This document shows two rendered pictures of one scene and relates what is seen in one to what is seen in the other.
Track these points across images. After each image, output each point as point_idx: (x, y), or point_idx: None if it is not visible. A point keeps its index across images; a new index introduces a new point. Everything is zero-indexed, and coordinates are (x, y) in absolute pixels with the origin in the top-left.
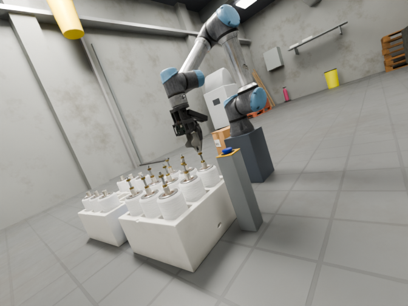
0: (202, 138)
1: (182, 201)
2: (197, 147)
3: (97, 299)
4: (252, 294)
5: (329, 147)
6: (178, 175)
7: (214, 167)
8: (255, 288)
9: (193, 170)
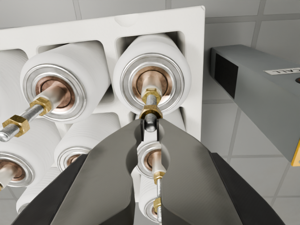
0: (222, 160)
1: None
2: (143, 138)
3: None
4: (255, 145)
5: None
6: (12, 98)
7: (188, 71)
8: (256, 140)
9: (92, 93)
